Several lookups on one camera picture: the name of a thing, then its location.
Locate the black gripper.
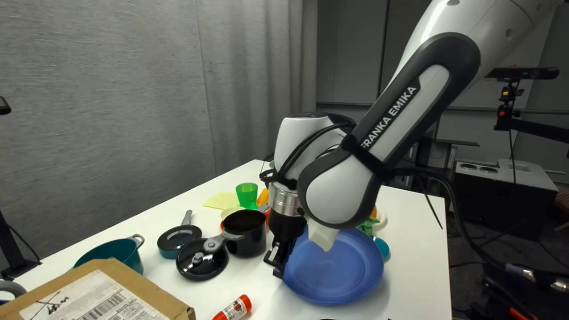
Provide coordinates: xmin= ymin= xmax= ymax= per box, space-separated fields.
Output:
xmin=262 ymin=211 xmax=310 ymax=280

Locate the blue plate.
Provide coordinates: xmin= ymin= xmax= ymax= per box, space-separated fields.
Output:
xmin=282 ymin=227 xmax=387 ymax=307

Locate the yellow pineapple plush toy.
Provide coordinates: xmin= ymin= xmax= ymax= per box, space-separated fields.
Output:
xmin=355 ymin=204 xmax=388 ymax=239

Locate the yellow translucent plate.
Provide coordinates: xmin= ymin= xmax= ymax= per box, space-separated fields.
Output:
xmin=203 ymin=190 xmax=243 ymax=213

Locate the black pot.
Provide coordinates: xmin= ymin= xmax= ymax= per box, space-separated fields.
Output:
xmin=219 ymin=207 xmax=269 ymax=259

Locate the red white glue stick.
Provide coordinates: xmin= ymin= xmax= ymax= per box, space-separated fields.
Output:
xmin=212 ymin=293 xmax=257 ymax=320

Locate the green translucent cup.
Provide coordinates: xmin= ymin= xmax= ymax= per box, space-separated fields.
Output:
xmin=235 ymin=181 xmax=260 ymax=209

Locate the black frying pan with lid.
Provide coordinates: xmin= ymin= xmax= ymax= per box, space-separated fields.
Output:
xmin=175 ymin=230 xmax=246 ymax=282

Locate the small dark teal pan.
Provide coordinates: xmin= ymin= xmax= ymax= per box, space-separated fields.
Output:
xmin=157 ymin=207 xmax=205 ymax=261

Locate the teal pot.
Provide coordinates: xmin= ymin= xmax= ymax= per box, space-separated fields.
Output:
xmin=72 ymin=232 xmax=147 ymax=277

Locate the cardboard box with label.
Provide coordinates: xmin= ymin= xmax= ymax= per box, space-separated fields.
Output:
xmin=0 ymin=257 xmax=198 ymax=320

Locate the white box device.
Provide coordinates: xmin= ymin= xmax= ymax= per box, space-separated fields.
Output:
xmin=452 ymin=158 xmax=561 ymax=197

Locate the black case with orange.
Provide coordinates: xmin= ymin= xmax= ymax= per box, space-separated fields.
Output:
xmin=479 ymin=257 xmax=569 ymax=320

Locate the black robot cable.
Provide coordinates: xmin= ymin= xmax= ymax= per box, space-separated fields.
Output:
xmin=390 ymin=166 xmax=569 ymax=294

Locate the gray ring handle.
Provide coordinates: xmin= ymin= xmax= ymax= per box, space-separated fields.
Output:
xmin=0 ymin=278 xmax=29 ymax=305

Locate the black camera bar on mount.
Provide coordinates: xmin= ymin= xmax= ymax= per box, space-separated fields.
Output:
xmin=486 ymin=65 xmax=569 ymax=145

